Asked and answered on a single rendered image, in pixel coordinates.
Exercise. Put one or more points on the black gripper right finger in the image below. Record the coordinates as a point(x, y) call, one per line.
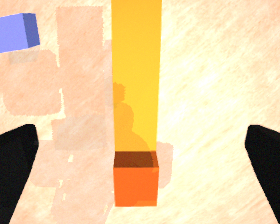
point(263, 148)

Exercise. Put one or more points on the blue block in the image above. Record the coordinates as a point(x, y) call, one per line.
point(18, 32)

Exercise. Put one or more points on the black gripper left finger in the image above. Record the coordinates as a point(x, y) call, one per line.
point(18, 149)

